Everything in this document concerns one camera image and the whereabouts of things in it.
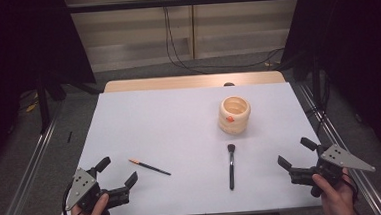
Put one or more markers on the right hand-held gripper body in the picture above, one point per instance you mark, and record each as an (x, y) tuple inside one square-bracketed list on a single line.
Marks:
[(340, 158)]

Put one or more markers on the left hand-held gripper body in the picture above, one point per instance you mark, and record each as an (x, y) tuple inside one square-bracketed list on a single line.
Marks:
[(83, 185)]

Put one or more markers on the black pencil with orange end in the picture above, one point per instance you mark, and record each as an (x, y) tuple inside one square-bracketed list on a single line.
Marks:
[(150, 167)]

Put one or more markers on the cream ribbed cup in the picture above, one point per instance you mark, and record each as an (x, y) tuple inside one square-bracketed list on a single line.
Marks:
[(234, 123)]

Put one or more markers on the person's right hand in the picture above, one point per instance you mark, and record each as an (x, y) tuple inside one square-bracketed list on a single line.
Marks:
[(337, 200)]

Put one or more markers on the black makeup brush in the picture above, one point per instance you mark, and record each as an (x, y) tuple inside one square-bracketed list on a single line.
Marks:
[(231, 168)]

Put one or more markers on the white table mat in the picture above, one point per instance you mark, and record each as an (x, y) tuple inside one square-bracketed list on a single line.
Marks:
[(173, 128)]

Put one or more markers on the wooden table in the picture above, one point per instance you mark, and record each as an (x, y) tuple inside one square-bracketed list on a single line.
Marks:
[(177, 82)]

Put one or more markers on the black curtain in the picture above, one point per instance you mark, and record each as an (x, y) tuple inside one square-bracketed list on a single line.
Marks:
[(14, 48), (358, 43)]

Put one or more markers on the aluminium floor rail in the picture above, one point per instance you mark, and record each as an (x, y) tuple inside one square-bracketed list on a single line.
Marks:
[(359, 177), (26, 181)]

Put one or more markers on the black stand post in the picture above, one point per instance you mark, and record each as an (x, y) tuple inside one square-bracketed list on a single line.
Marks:
[(43, 106), (316, 83)]

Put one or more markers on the black horizontal frame bar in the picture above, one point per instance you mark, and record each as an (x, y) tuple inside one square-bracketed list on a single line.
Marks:
[(172, 2)]

